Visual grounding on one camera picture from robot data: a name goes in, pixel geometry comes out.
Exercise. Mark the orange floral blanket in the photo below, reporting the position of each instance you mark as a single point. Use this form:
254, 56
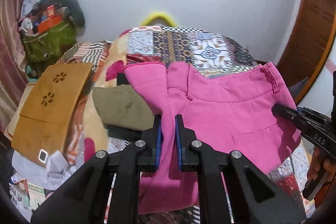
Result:
86, 122

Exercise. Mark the white crumpled paper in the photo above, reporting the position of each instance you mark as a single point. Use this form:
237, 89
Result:
31, 183

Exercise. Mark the olive green pants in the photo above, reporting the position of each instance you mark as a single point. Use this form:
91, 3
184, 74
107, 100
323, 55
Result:
123, 107

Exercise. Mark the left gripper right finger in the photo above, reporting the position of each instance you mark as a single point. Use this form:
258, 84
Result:
214, 172

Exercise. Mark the brown wooden door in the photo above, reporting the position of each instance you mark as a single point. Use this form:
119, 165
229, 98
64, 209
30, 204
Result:
308, 40

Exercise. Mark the pink pants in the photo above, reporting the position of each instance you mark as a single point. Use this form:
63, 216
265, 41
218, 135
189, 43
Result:
229, 113

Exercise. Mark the person's right hand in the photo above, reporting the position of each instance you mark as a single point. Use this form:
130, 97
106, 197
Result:
317, 163

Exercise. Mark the wooden lap desk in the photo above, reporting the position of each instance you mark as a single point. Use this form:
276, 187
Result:
44, 120

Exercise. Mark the yellow curved headboard rail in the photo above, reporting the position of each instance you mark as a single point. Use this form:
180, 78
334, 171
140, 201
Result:
159, 17

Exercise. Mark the orange box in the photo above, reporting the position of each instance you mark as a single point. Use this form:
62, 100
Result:
51, 20

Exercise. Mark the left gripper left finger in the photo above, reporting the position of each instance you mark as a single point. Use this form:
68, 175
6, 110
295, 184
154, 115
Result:
140, 156

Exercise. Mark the green storage bag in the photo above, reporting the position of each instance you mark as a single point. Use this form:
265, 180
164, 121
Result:
50, 44

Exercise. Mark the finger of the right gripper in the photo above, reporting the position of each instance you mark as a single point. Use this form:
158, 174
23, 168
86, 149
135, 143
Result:
287, 113

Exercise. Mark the grey neck pillow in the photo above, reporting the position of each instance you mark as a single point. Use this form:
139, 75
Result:
72, 9

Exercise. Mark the black folded garment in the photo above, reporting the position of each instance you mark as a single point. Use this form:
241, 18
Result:
120, 132

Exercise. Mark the patchwork patterned bedspread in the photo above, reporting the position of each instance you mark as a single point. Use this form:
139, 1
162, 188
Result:
212, 55

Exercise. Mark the striped red curtain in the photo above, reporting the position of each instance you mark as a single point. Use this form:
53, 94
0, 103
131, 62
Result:
13, 61

